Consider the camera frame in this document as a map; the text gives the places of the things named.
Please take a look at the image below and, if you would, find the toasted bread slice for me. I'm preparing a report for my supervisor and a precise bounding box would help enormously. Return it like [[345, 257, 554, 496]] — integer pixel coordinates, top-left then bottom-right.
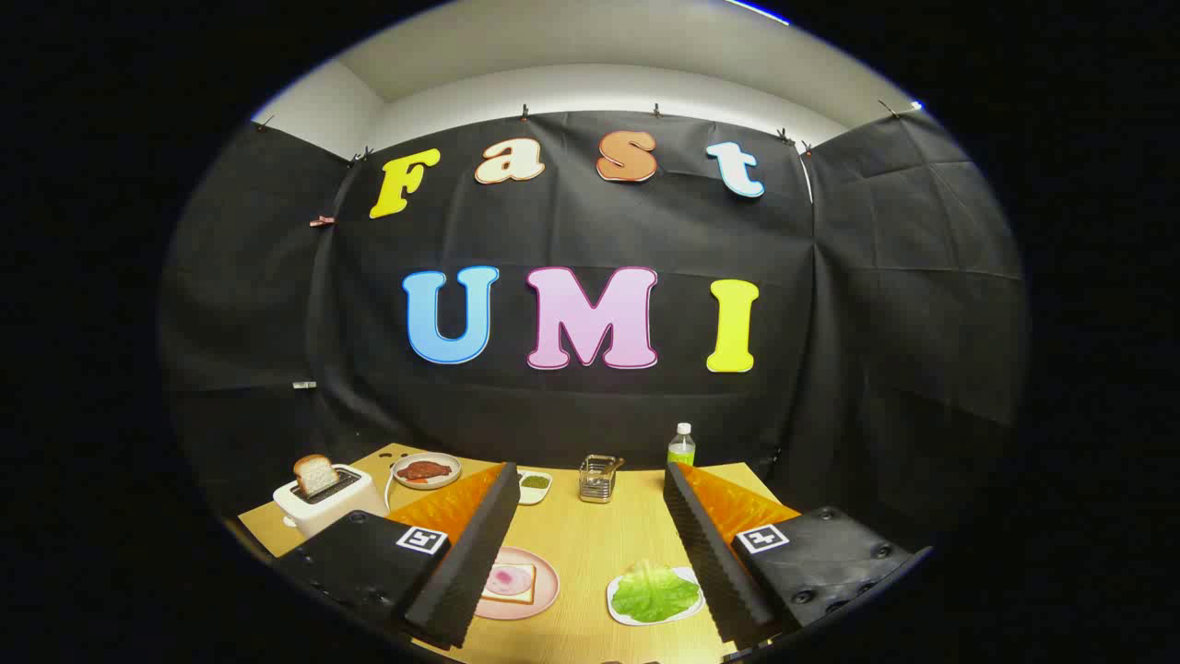
[[293, 455, 340, 499]]

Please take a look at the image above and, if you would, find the white plate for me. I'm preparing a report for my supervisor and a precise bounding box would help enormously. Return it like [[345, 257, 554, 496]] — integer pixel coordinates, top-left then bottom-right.
[[607, 564, 704, 627]]

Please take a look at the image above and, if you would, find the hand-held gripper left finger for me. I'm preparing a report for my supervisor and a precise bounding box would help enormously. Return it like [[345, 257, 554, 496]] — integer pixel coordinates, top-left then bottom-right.
[[275, 461, 523, 651]]

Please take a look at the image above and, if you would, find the white bread slice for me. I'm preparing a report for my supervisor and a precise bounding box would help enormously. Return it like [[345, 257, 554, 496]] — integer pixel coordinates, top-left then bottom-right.
[[481, 563, 537, 605]]

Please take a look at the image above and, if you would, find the green lettuce leaf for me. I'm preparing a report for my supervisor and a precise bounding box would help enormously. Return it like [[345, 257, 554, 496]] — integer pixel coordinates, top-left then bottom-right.
[[611, 559, 702, 623]]

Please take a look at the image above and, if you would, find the pink round plate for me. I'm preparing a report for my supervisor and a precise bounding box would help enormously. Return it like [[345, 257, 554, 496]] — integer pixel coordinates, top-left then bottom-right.
[[475, 546, 561, 621]]

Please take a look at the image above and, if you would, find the black backdrop cloth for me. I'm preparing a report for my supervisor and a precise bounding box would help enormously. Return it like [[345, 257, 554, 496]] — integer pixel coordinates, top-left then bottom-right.
[[157, 111, 1029, 554]]

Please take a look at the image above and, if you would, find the white toaster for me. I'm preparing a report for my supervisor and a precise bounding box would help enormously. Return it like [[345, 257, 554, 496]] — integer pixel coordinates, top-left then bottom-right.
[[273, 464, 390, 539]]

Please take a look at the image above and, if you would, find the beige oval plate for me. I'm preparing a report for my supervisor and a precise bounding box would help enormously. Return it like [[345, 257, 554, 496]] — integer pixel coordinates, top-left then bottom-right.
[[391, 452, 463, 491]]

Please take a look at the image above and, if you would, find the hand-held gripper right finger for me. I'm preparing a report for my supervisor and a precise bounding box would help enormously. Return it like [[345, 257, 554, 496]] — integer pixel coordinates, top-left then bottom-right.
[[664, 461, 932, 651]]

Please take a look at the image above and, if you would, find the metal wire rack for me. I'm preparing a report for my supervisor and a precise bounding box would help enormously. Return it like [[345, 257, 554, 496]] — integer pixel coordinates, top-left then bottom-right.
[[579, 455, 620, 504]]

